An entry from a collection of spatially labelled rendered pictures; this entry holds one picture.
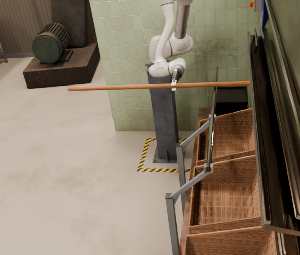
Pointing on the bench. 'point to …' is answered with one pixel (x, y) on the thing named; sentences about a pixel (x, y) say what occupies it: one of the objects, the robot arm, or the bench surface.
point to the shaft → (160, 86)
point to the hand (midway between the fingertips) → (174, 85)
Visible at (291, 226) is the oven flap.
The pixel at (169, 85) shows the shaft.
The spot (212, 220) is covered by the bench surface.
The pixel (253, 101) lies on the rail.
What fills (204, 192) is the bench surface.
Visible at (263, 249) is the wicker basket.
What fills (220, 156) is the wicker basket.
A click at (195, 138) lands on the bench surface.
